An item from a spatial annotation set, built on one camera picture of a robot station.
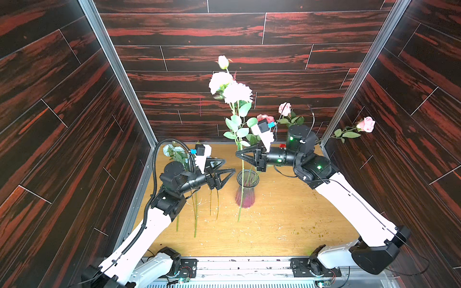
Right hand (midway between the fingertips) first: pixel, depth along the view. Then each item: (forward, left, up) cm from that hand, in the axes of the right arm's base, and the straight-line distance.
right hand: (239, 149), depth 59 cm
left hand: (-3, +3, -6) cm, 8 cm away
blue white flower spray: (-4, +22, -43) cm, 49 cm away
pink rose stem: (+28, -23, -9) cm, 38 cm away
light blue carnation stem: (0, +10, -43) cm, 44 cm away
